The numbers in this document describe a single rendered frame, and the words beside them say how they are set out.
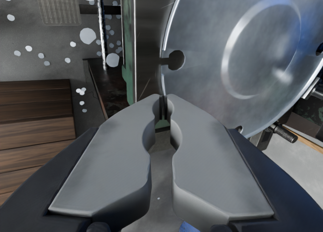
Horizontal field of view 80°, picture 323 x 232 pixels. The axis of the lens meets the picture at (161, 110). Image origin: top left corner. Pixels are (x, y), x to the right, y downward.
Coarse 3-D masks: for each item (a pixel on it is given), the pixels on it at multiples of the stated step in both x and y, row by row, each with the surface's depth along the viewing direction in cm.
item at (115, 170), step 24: (120, 120) 9; (144, 120) 9; (96, 144) 8; (120, 144) 8; (144, 144) 9; (96, 168) 7; (120, 168) 7; (144, 168) 7; (72, 192) 6; (96, 192) 6; (120, 192) 6; (144, 192) 6; (96, 216) 5; (120, 216) 6
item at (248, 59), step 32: (192, 0) 18; (224, 0) 20; (256, 0) 21; (288, 0) 23; (320, 0) 25; (192, 32) 20; (224, 32) 22; (256, 32) 23; (288, 32) 25; (320, 32) 28; (192, 64) 22; (224, 64) 23; (256, 64) 25; (288, 64) 28; (320, 64) 32; (192, 96) 24; (224, 96) 27; (256, 96) 29; (288, 96) 33; (256, 128) 34
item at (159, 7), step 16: (144, 0) 17; (160, 0) 17; (144, 16) 18; (160, 16) 18; (144, 32) 18; (160, 32) 19; (144, 48) 19; (160, 48) 20; (144, 64) 20; (160, 64) 21; (176, 64) 21; (144, 80) 21; (160, 80) 22; (144, 96) 22
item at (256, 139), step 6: (270, 126) 39; (276, 126) 39; (264, 132) 41; (270, 132) 42; (276, 132) 39; (282, 132) 38; (288, 132) 37; (252, 138) 43; (258, 138) 42; (264, 138) 42; (270, 138) 43; (288, 138) 37; (294, 138) 36; (258, 144) 42; (264, 144) 44
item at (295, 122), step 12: (84, 60) 88; (96, 60) 89; (120, 60) 91; (84, 72) 93; (96, 72) 76; (108, 72) 77; (120, 72) 78; (96, 84) 66; (108, 84) 67; (120, 84) 67; (108, 96) 59; (120, 96) 60; (108, 108) 53; (120, 108) 53; (288, 120) 59; (300, 120) 56; (156, 132) 44; (168, 132) 46; (312, 132) 55; (156, 144) 46; (168, 144) 48
